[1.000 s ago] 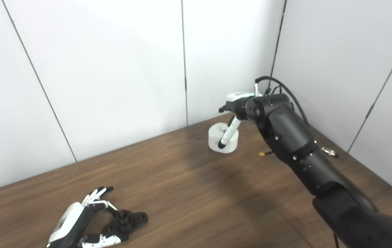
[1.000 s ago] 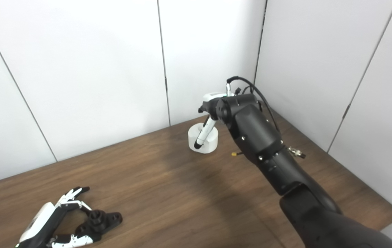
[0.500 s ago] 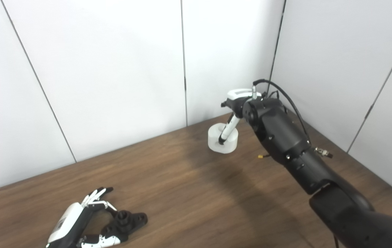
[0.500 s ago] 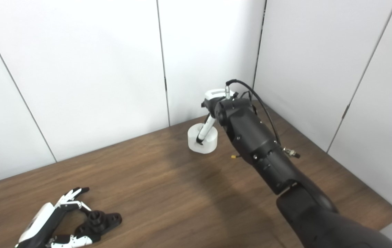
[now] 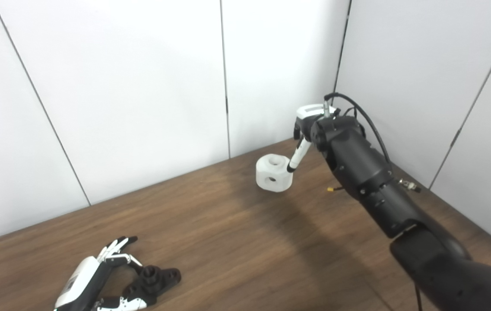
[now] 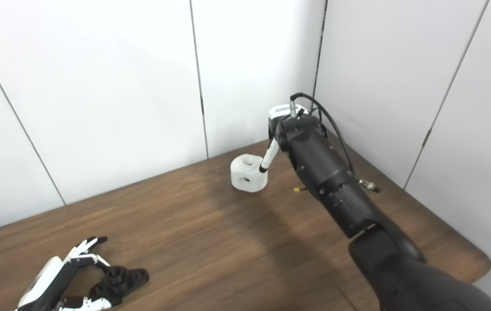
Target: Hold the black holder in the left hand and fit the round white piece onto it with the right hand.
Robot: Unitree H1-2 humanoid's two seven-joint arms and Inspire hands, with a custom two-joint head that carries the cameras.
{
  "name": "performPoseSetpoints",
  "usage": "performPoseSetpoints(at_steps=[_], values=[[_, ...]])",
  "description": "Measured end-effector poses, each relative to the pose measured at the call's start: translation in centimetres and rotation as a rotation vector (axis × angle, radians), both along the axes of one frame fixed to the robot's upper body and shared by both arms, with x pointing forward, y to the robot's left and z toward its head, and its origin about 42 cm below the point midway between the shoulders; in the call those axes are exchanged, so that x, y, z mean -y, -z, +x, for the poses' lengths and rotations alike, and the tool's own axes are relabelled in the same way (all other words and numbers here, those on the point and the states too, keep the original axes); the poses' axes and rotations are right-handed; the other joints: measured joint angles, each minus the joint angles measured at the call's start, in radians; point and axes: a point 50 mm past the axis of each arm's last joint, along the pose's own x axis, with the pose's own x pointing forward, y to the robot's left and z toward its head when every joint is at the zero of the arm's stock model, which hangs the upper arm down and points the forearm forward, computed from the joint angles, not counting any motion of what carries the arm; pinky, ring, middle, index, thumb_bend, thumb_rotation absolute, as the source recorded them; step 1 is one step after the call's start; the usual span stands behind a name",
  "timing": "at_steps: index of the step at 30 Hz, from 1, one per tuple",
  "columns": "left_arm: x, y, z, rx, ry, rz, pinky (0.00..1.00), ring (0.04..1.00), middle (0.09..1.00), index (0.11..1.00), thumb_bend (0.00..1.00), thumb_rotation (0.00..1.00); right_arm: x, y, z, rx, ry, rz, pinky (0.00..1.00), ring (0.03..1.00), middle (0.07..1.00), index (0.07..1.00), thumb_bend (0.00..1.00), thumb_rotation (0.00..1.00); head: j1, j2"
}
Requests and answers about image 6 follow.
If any black flanged holder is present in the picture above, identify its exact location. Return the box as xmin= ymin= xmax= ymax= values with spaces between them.
xmin=89 ymin=267 xmax=149 ymax=305

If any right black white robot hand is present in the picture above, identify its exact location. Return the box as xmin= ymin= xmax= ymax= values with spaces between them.
xmin=259 ymin=104 xmax=310 ymax=174

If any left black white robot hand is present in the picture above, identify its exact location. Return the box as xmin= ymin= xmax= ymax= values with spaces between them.
xmin=14 ymin=236 xmax=114 ymax=311

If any round white plastic piece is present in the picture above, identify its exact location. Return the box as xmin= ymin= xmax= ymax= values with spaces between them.
xmin=231 ymin=154 xmax=269 ymax=193

